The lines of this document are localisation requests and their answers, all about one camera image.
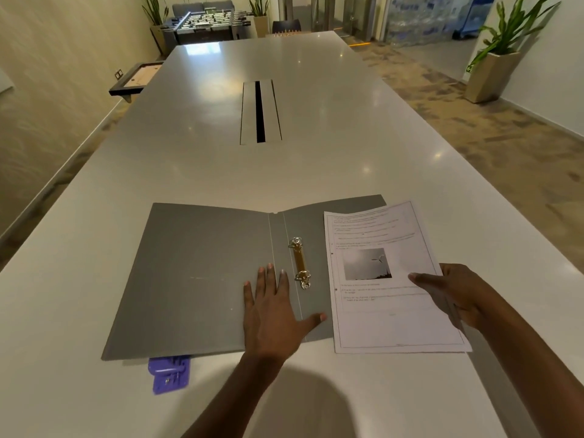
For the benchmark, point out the person's left hand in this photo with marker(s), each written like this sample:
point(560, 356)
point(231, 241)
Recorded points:
point(269, 319)

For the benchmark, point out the person's right hand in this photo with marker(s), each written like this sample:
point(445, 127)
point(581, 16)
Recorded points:
point(470, 294)

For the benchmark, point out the person's left thumb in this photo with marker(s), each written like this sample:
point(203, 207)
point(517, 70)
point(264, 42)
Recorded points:
point(312, 320)

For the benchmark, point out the person's right thumb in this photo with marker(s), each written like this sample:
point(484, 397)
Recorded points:
point(424, 279)

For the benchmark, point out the person's left middle finger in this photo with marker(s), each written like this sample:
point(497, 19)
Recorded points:
point(272, 280)

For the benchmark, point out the person's left little finger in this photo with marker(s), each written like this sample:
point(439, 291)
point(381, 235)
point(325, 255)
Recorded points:
point(248, 296)

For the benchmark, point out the printed white paper sheet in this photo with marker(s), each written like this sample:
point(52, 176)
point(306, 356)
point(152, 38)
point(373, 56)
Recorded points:
point(388, 323)

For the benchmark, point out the person's left forearm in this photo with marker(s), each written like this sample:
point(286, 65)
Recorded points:
point(237, 396)

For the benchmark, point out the person's right forearm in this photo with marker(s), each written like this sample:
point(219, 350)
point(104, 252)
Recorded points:
point(534, 374)

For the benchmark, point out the purple hole punch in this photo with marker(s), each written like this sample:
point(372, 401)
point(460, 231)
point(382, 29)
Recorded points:
point(168, 374)

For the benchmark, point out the tall plant in beige planter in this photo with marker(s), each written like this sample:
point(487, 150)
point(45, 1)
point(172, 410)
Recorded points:
point(492, 72)

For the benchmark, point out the black framed wooden game board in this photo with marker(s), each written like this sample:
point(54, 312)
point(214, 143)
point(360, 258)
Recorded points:
point(137, 79)

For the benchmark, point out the black chair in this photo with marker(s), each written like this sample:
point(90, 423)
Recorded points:
point(286, 26)

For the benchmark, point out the green potted plant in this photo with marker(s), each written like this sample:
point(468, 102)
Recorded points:
point(157, 27)
point(260, 20)

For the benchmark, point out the stack of water bottle packs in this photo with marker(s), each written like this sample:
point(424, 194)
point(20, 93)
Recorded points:
point(424, 15)

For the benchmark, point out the foosball table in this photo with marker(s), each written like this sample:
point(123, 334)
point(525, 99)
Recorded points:
point(207, 23)

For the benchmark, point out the blue trolley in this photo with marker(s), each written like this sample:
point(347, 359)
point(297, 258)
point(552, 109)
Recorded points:
point(477, 15)

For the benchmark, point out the glass turnstile gate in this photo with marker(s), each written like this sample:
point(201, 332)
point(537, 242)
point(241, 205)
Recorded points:
point(346, 13)

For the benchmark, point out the grey sofa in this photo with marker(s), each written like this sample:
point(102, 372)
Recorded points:
point(200, 8)

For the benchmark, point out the wall socket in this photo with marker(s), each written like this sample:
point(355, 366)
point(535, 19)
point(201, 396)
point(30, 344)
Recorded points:
point(119, 73)

